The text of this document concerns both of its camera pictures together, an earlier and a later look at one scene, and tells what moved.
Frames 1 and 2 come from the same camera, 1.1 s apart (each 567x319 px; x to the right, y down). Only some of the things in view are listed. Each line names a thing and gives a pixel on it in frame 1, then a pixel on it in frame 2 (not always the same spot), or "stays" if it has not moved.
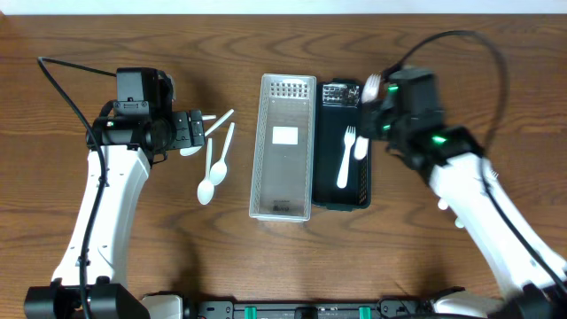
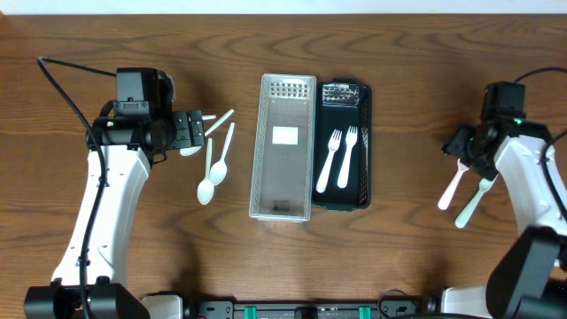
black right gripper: [367, 113] to [457, 143]
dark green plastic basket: [330, 119] stays
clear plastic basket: [283, 149] stays
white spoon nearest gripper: [208, 117] stays
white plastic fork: [371, 89] to [333, 143]
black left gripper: [195, 129] stays
